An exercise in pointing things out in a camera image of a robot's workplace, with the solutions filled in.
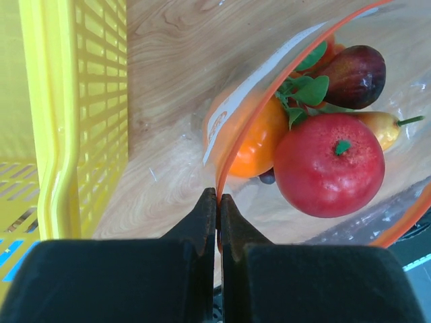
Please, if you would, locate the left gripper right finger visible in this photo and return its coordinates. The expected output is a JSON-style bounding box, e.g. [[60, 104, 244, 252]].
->
[[219, 194, 425, 322]]

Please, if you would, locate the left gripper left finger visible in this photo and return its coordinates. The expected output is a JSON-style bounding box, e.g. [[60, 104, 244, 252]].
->
[[1, 188, 216, 322]]

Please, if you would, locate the purple grape bunch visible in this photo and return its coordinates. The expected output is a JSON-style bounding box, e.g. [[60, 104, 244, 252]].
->
[[259, 168, 275, 185]]

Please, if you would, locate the orange persimmon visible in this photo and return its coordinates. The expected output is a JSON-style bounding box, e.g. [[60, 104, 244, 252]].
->
[[208, 94, 289, 178]]

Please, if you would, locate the clear zip top bag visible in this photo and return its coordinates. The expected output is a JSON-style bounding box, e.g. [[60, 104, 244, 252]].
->
[[201, 1, 430, 247]]

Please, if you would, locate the red lychee with leaves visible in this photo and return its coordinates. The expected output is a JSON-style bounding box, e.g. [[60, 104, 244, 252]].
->
[[275, 34, 345, 127]]

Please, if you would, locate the dark mangosteen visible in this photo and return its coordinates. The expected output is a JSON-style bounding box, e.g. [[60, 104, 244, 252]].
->
[[310, 45, 387, 110]]

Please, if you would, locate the yellow plastic basket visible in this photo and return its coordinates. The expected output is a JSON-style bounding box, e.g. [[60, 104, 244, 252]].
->
[[1, 1, 128, 242]]

